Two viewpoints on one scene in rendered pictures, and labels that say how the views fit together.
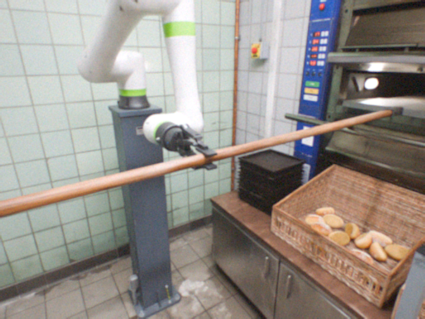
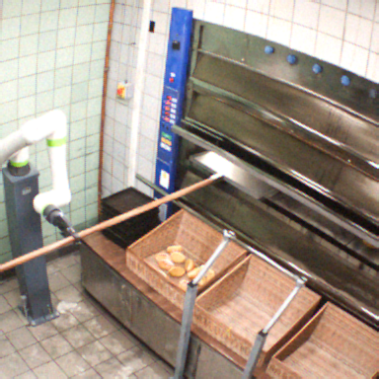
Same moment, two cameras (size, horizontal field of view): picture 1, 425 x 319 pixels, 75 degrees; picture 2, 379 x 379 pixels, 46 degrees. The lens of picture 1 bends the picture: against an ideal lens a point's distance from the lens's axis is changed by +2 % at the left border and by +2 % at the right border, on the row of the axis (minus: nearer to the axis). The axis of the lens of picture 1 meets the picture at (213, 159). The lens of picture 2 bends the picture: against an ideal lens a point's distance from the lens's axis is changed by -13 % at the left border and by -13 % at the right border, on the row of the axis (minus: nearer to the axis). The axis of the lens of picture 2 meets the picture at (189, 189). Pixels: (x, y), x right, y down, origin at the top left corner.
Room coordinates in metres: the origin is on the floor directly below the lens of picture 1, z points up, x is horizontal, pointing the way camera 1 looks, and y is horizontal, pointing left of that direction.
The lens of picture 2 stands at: (-1.25, -0.03, 2.59)
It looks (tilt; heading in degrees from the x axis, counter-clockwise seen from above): 30 degrees down; 346
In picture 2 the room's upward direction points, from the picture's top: 7 degrees clockwise
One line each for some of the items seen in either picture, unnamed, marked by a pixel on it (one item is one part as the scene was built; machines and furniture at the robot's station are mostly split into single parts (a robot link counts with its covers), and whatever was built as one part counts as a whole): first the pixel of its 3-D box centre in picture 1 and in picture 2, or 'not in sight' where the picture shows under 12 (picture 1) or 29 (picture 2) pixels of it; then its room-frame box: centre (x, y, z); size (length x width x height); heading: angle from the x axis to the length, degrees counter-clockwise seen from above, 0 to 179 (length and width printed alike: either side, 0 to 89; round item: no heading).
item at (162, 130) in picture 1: (172, 137); (52, 213); (0.88, 0.14, 1.18); 0.12 x 0.06 x 0.09; 122
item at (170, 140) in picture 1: (181, 142); (58, 221); (0.82, 0.10, 1.18); 0.09 x 0.07 x 0.08; 32
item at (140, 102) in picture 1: (130, 99); (16, 162); (1.36, 0.41, 1.23); 0.26 x 0.15 x 0.06; 32
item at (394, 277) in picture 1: (351, 219); (186, 259); (1.08, -0.64, 0.72); 0.56 x 0.49 x 0.28; 33
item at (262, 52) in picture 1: (259, 50); (124, 90); (1.97, -0.31, 1.46); 0.10 x 0.07 x 0.10; 33
